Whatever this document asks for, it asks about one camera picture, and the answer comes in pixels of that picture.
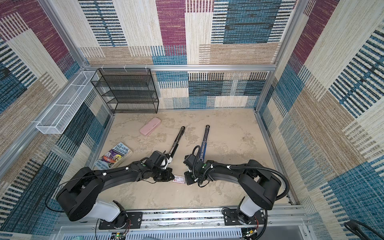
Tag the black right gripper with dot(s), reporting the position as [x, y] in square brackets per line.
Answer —
[189, 181]

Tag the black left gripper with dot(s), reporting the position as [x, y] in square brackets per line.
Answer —
[167, 177]

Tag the red white staple box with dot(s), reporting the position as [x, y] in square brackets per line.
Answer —
[179, 180]

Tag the blue stapler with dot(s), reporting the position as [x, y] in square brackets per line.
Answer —
[204, 144]

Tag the black stapler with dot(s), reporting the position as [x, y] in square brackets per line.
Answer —
[170, 155]

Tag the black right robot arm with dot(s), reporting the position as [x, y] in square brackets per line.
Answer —
[262, 185]

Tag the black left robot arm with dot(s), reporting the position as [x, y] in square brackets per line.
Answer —
[79, 197]

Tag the colourful paperback book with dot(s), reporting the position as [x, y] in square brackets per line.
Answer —
[113, 157]

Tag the pink pencil case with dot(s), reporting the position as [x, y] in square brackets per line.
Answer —
[149, 127]

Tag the black mesh shelf rack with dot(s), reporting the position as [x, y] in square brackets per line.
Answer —
[129, 90]

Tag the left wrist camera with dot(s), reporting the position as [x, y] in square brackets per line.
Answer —
[159, 160]

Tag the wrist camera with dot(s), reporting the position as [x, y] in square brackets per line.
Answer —
[190, 161]
[159, 160]

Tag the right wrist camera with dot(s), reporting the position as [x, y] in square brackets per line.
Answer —
[190, 161]

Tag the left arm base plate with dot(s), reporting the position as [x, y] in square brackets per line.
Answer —
[124, 221]

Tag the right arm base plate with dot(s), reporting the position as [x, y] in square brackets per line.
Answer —
[234, 217]

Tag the aluminium front rail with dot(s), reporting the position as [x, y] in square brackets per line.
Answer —
[283, 222]

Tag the white wire mesh basket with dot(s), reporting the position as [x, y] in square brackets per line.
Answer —
[58, 117]

